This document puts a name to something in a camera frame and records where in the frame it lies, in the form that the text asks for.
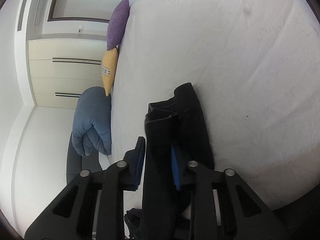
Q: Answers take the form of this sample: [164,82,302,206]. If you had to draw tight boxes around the black jeans pants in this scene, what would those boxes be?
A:
[124,82,216,240]

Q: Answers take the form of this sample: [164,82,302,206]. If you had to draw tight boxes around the blue folded duvet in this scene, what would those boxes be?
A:
[71,87,112,157]

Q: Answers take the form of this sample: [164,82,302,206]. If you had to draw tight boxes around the dark grey headboard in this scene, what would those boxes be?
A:
[66,137,112,184]

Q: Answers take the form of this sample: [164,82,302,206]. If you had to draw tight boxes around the yellow pillow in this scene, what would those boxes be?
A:
[101,47,118,96]

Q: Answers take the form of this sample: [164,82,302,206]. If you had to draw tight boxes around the cream wardrobe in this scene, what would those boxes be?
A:
[28,37,106,109]

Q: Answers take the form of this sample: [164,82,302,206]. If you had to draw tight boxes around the purple pillow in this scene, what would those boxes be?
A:
[107,0,130,51]

